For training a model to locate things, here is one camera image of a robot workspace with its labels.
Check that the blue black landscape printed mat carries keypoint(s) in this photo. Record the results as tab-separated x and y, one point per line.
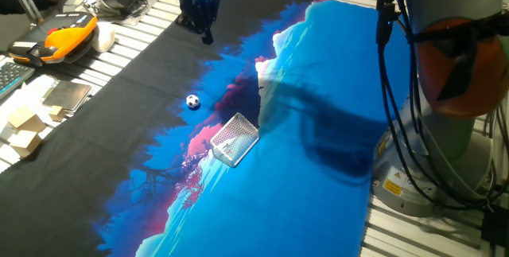
278	193

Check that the black computer keyboard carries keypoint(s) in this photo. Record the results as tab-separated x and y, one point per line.
12	76

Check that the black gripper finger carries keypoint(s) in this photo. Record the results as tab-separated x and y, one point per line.
210	26
191	21

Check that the silver perforated metal goal basket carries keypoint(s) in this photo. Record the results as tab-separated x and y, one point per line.
234	139

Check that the large light wooden block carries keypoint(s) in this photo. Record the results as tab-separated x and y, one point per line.
26	119
24	142

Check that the small black white soccer ball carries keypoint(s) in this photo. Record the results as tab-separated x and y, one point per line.
193	101

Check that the white paper sheet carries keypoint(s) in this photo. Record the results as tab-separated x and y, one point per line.
28	92

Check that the grey metal plate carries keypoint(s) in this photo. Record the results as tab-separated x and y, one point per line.
67	96

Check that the small light wooden block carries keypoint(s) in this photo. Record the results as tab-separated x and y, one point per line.
57	113

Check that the white rounded foam object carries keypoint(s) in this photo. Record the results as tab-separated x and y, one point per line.
104	38

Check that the orange black teach pendant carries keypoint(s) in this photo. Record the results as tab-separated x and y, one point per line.
59	38

